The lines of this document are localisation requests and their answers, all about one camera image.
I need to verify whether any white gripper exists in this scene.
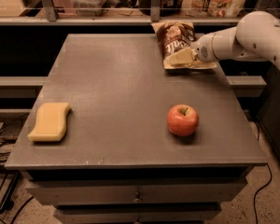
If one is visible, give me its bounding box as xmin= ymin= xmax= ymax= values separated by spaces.
xmin=166 ymin=33 xmax=217 ymax=66

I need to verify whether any brown sea salt chip bag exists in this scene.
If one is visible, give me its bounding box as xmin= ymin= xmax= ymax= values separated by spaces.
xmin=152 ymin=21 xmax=217 ymax=71

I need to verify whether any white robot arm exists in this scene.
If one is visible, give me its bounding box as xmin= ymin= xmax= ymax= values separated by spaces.
xmin=164 ymin=11 xmax=280 ymax=71

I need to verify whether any colourful snack bag on shelf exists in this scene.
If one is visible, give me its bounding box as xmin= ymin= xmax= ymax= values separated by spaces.
xmin=186 ymin=0 xmax=245 ymax=18

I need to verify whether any yellow sponge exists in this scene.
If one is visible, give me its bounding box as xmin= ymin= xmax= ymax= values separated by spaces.
xmin=27 ymin=103 xmax=71 ymax=142

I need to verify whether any red apple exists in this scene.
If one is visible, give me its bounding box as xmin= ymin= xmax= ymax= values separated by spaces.
xmin=167 ymin=105 xmax=199 ymax=137

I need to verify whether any clear plastic container on shelf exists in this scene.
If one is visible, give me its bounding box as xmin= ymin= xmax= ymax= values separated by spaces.
xmin=70 ymin=0 xmax=106 ymax=16

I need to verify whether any grey drawer cabinet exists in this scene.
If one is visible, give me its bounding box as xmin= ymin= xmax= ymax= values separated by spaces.
xmin=6 ymin=35 xmax=267 ymax=224

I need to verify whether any metal drawer knob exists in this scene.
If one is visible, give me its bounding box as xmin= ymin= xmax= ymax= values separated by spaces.
xmin=133 ymin=195 xmax=143 ymax=203

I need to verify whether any grey metal shelf rail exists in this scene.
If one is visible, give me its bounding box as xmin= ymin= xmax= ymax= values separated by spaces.
xmin=0 ymin=0 xmax=280 ymax=27

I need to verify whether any black cable right floor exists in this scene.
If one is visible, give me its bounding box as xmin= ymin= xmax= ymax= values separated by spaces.
xmin=252 ymin=163 xmax=273 ymax=224

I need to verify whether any black cables left floor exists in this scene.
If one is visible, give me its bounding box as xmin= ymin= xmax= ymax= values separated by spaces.
xmin=0 ymin=114 xmax=35 ymax=224

